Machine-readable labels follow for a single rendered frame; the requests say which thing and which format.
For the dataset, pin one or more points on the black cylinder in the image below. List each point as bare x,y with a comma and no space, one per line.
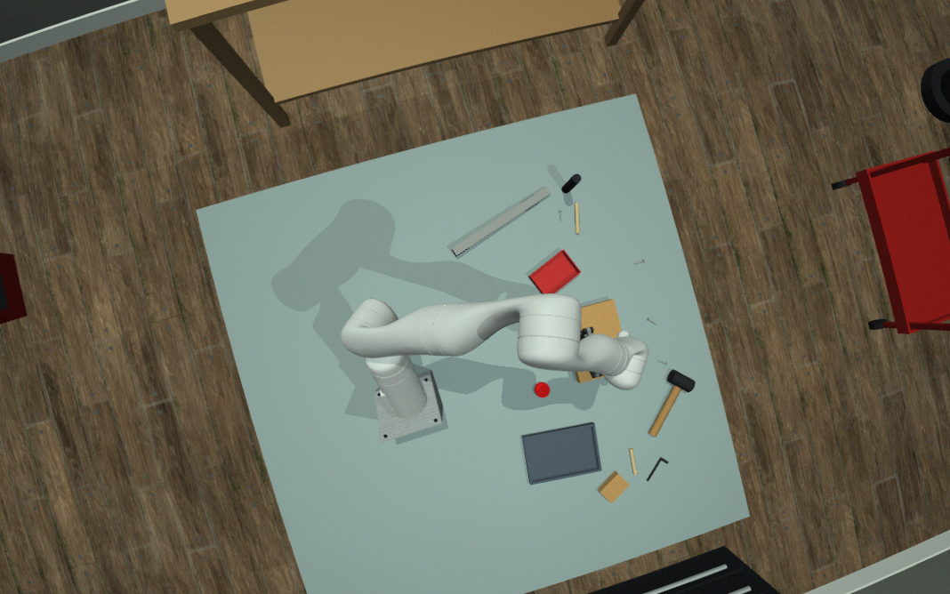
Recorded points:
572,182

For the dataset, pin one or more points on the red open tray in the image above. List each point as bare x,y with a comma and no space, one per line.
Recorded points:
555,273

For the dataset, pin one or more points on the black mallet with wooden handle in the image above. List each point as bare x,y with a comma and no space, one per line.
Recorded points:
680,381

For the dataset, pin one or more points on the tan rectangular block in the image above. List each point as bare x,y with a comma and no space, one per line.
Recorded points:
613,487

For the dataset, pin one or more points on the light brown wooden board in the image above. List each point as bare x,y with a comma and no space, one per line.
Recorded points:
603,317

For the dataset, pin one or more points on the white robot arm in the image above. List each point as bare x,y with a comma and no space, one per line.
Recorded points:
549,338

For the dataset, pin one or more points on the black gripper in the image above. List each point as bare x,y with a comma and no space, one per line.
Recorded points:
586,332

